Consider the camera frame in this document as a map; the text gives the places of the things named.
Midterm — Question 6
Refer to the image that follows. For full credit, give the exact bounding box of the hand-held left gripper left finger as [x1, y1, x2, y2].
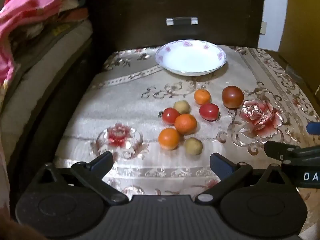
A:
[37, 151, 129, 205]

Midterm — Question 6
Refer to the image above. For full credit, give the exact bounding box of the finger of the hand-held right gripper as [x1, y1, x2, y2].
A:
[264, 141, 320, 165]
[306, 122, 320, 135]

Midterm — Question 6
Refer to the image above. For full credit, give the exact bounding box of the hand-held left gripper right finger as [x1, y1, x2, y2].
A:
[195, 152, 296, 205]

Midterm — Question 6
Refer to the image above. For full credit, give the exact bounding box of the beige round longan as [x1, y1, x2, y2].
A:
[174, 100, 190, 114]
[184, 137, 203, 155]

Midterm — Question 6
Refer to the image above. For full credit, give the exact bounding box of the small red tomato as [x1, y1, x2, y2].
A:
[159, 108, 181, 125]
[199, 103, 220, 121]

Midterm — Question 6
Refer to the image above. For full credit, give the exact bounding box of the large dark red tomato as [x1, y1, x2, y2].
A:
[222, 86, 244, 109]

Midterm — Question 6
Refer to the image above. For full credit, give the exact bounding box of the small mandarin orange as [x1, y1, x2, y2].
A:
[194, 89, 211, 105]

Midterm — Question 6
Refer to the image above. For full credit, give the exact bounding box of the white floral bowl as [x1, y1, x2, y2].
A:
[155, 40, 227, 76]

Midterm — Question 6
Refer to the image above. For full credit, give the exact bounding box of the floral beige table cloth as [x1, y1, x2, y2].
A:
[53, 45, 320, 205]

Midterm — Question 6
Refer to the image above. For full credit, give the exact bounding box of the brown cardboard box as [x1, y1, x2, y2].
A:
[277, 0, 320, 99]

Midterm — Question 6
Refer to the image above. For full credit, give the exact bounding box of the grey mattress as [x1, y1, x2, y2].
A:
[0, 17, 93, 163]

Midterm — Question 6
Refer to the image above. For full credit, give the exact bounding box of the dark wooden nightstand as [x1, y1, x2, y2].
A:
[87, 0, 265, 53]

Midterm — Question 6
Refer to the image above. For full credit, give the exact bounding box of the pink floral blanket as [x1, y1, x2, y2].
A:
[0, 0, 63, 87]

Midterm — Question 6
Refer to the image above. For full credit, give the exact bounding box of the dark wooden bed frame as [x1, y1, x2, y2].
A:
[7, 37, 102, 200]

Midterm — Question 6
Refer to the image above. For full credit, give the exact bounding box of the clear drawer handle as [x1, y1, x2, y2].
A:
[166, 17, 198, 26]

